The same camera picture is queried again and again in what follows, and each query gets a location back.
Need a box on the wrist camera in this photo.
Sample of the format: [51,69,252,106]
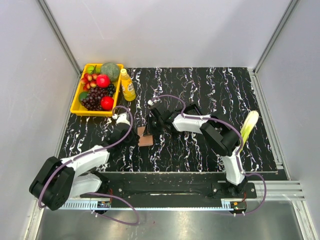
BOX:
[112,113,131,126]
[147,100,155,118]

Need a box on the small black grape bunch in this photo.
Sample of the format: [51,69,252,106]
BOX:
[106,83,117,97]

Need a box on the red pomegranate lower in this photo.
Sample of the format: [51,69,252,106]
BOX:
[100,96,114,111]

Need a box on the red pomegranate upper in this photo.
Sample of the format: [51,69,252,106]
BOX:
[96,74,111,88]

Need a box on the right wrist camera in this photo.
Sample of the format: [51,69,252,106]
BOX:
[147,100,155,118]

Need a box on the small red fruit bunch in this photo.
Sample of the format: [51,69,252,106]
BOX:
[80,73,98,92]

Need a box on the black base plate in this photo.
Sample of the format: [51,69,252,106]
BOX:
[79,172,258,208]

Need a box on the green melon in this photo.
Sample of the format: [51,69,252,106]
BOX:
[100,62,121,83]

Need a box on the yellow plastic tray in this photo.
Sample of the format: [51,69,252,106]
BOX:
[70,63,124,117]

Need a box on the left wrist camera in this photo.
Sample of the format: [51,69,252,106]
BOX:
[112,113,131,126]

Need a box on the black card box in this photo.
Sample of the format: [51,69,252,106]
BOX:
[181,103,203,116]

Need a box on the red pomegranate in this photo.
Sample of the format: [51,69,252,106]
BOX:
[100,96,114,111]
[96,74,111,88]

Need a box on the yellow juice bottle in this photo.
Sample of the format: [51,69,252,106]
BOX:
[120,68,136,102]

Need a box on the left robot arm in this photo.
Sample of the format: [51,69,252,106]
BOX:
[29,122,136,211]

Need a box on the dark purple grape bunch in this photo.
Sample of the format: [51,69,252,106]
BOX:
[80,86,107,111]

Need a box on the pink leather card holder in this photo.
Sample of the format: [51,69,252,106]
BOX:
[137,126,154,147]

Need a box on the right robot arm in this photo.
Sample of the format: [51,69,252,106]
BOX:
[140,100,247,198]

